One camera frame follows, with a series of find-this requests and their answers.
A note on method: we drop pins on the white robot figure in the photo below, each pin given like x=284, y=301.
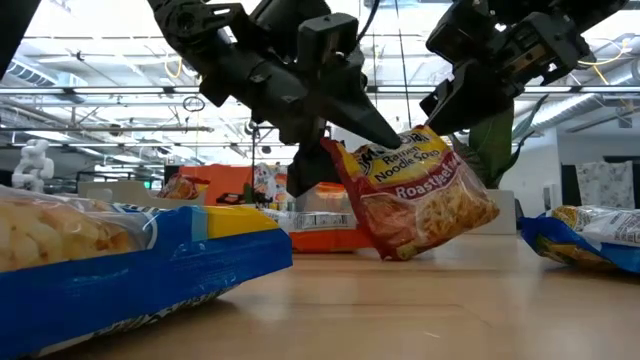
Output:
x=32, y=167

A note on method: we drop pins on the green snake plant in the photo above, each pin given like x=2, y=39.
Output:
x=492, y=145

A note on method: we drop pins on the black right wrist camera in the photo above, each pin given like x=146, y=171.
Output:
x=460, y=30

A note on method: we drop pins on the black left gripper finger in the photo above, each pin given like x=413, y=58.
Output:
x=360, y=115
x=310, y=172

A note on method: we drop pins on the red roast beef ramen pack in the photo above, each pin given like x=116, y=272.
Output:
x=182, y=189
x=425, y=200

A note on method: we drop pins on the white plastic bin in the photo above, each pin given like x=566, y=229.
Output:
x=125, y=192

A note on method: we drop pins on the orange board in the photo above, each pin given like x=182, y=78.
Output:
x=225, y=182

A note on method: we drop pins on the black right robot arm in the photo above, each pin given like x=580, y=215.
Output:
x=575, y=10

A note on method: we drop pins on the floral patterned cloth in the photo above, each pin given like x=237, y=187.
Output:
x=270, y=182
x=605, y=185

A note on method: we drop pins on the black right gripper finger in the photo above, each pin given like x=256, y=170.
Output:
x=460, y=107

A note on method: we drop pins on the blue ramen noodle pack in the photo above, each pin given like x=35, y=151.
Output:
x=615, y=227
x=125, y=285

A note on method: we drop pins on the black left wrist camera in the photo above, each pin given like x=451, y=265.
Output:
x=327, y=42

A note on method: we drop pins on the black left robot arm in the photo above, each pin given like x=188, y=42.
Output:
x=190, y=22

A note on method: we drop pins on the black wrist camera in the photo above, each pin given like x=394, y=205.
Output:
x=460, y=30
x=327, y=42

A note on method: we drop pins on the white round planter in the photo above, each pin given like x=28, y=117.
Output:
x=507, y=220

